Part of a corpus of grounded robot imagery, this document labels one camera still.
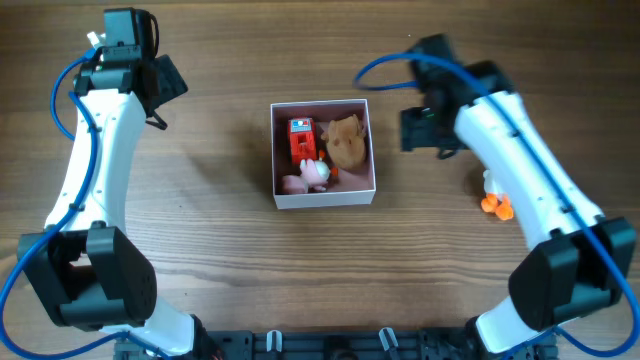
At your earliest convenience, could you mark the brown plush toy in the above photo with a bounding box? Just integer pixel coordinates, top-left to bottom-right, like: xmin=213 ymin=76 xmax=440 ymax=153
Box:
xmin=321 ymin=114 xmax=366 ymax=170

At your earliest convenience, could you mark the white cardboard box pink inside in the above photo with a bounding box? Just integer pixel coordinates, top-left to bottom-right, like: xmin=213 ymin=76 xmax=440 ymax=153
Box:
xmin=271 ymin=99 xmax=377 ymax=210

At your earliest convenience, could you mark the white plush duck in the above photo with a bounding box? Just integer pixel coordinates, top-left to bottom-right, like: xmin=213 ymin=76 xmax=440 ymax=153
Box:
xmin=481 ymin=169 xmax=514 ymax=221

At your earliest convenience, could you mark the red toy truck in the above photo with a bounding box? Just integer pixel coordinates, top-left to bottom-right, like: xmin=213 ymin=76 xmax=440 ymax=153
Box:
xmin=287 ymin=117 xmax=318 ymax=166

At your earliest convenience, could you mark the pink plush pig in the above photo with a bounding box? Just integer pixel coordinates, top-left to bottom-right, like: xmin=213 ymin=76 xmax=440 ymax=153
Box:
xmin=282 ymin=150 xmax=338 ymax=195

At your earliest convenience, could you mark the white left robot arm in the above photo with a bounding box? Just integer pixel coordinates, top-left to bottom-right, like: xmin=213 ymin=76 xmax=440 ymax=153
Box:
xmin=16 ymin=8 xmax=197 ymax=359

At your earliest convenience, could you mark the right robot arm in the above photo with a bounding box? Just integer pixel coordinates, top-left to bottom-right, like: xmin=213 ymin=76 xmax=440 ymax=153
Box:
xmin=401 ymin=34 xmax=636 ymax=355

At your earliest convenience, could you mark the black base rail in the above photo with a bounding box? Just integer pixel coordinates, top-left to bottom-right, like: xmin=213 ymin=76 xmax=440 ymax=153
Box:
xmin=113 ymin=327 xmax=559 ymax=360

